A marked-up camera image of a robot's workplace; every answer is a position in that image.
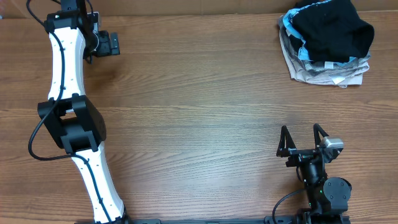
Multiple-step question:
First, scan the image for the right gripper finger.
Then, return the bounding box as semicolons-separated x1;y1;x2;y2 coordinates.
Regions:
276;125;296;157
313;123;328;146

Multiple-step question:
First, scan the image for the black polo shirt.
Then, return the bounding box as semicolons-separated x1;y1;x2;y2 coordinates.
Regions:
290;0;375;64

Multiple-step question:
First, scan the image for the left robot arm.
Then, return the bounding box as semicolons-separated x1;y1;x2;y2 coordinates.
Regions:
28;0;131;223

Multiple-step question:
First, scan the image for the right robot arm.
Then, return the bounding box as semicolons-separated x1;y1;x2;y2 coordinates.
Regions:
271;123;352;224

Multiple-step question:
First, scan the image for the beige folded garment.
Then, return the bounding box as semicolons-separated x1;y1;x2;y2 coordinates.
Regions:
287;65;369;88

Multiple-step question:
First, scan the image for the light blue printed t-shirt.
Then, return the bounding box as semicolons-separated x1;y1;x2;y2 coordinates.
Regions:
283;0;358;67

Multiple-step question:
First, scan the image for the grey folded garment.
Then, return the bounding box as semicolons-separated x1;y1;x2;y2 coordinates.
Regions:
278;15;370;77

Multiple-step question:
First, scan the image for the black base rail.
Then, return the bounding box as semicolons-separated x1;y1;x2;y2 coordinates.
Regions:
77;216;351;224

